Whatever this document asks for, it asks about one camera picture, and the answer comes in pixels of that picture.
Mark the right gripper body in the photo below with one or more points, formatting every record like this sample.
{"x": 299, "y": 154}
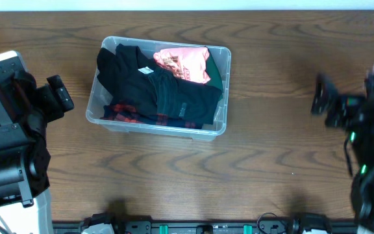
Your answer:
{"x": 353, "y": 116}

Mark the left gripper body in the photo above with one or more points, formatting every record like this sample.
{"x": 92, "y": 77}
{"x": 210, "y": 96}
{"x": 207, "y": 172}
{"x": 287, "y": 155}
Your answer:
{"x": 61, "y": 96}

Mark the red navy plaid garment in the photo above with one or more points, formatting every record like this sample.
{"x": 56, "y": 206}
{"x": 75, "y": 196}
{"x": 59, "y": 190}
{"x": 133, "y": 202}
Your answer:
{"x": 127, "y": 113}

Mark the dark green garment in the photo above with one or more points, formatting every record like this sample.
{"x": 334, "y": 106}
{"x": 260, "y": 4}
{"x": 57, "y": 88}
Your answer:
{"x": 213, "y": 72}

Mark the black t-shirt with tag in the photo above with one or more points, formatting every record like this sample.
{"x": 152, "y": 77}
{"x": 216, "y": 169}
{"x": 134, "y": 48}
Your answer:
{"x": 120, "y": 75}

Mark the coral printed t-shirt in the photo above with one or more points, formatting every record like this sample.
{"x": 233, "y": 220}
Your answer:
{"x": 188, "y": 63}

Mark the clear plastic storage bin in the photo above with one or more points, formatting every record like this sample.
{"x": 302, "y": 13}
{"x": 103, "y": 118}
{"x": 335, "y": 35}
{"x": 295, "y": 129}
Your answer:
{"x": 99, "y": 97}

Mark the black ribbed garment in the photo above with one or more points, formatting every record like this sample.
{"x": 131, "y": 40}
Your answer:
{"x": 178, "y": 98}

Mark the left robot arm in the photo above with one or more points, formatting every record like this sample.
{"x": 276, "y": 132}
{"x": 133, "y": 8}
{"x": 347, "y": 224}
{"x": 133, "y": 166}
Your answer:
{"x": 25, "y": 200}

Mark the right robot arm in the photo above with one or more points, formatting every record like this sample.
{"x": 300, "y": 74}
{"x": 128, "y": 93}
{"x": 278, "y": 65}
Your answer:
{"x": 360, "y": 136}

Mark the black mounting rail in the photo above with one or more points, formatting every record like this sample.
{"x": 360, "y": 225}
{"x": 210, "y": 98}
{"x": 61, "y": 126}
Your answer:
{"x": 266, "y": 223}

